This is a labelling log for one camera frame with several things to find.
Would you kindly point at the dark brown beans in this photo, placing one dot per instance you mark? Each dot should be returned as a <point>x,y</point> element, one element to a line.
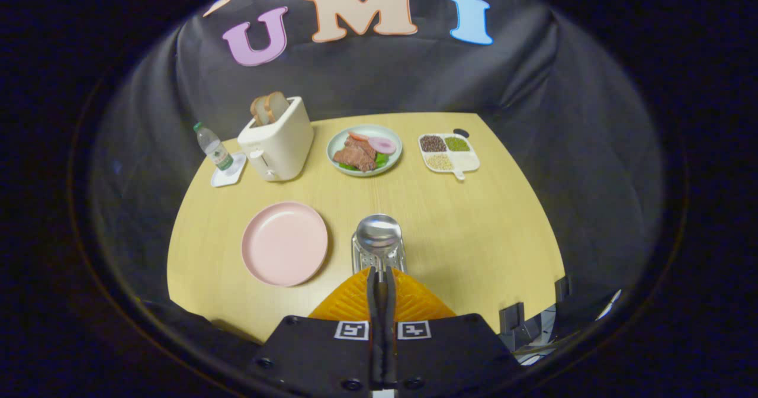
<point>433,144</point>

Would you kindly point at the clear plastic water bottle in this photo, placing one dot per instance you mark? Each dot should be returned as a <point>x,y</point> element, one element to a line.
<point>216,149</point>

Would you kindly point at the black table clamp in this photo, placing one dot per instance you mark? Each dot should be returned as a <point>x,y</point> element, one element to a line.
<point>563,288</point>
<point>511,318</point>

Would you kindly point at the pale soybeans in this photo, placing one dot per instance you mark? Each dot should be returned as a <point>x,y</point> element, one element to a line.
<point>439,161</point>

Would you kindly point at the pink ham slice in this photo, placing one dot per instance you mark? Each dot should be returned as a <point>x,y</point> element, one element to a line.
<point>382,145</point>

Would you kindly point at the green lettuce leaf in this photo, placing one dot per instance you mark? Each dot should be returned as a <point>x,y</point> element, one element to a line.
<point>382,160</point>

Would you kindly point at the pink plate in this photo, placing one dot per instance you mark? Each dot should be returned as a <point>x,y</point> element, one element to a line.
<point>284,244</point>

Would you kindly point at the white square coaster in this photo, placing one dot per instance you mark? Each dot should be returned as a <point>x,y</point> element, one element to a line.
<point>225,177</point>

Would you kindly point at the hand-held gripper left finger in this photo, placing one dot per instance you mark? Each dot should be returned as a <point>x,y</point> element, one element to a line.
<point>373,327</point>

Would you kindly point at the white toaster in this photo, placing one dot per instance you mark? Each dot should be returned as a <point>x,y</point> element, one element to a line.
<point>284,143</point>

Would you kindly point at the white divided dish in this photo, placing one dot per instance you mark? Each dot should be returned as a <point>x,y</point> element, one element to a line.
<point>468,161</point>

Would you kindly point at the small black round object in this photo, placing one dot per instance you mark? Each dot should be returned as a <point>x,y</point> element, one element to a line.
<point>461,133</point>

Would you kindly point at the pale green plate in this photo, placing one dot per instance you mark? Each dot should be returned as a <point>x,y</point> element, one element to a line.
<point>334,143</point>

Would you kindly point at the brown meat slice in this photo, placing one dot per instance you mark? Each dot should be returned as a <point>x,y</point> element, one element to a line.
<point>355,155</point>

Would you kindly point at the green mung beans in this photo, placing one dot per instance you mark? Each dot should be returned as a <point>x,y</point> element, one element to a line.
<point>457,144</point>

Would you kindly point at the red tomato slice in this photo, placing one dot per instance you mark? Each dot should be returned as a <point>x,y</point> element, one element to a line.
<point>358,136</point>

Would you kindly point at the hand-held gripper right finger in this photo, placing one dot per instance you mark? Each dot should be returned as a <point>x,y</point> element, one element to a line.
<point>392,327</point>

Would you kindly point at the perforated metal basket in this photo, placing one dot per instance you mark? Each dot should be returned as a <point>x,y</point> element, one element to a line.
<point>359,262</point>

